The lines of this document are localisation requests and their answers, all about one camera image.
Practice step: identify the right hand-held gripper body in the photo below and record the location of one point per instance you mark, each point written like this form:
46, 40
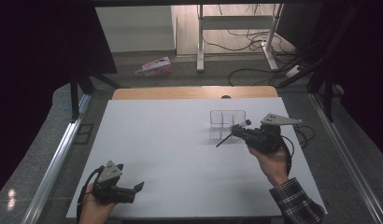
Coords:
264, 138

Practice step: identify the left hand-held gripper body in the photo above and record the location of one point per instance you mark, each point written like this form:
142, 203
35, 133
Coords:
109, 183

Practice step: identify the clear acrylic organizer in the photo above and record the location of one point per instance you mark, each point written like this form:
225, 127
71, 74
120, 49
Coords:
222, 123

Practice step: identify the thin black pencil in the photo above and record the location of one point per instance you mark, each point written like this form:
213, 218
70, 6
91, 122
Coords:
224, 140

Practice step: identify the person's right hand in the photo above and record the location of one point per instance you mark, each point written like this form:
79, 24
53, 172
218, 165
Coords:
272, 165

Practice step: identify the person's left hand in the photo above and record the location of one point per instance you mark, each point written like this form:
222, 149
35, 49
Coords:
93, 211

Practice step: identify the black table grommet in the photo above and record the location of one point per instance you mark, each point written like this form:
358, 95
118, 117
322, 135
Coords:
226, 96

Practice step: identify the white board sheet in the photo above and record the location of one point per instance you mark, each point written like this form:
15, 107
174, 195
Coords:
180, 180

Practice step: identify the wooden table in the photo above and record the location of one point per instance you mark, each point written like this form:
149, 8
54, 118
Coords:
180, 92

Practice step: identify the white power strip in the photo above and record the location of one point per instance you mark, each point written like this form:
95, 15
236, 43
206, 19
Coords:
293, 71

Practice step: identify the black metal stand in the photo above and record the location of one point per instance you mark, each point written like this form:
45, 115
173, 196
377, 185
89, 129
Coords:
75, 99
329, 99

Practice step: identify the pink carton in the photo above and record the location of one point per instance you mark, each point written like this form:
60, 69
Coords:
155, 67

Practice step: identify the dark curtain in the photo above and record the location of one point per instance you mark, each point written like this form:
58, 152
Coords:
367, 77
34, 77

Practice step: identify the white cabinet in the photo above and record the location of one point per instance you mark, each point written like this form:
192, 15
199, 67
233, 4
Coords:
135, 29

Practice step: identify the black floor frame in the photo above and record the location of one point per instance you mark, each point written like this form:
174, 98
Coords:
83, 133

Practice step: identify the aluminium rail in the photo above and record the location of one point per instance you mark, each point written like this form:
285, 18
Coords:
345, 155
55, 161

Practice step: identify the white desk frame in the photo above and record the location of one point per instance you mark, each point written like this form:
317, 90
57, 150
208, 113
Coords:
236, 22

